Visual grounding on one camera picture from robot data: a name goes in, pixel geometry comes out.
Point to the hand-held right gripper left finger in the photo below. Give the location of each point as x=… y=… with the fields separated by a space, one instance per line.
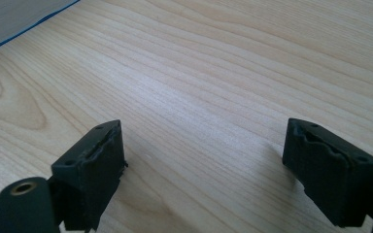
x=92 y=171

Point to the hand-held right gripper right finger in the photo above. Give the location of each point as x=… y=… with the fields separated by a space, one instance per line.
x=330 y=181

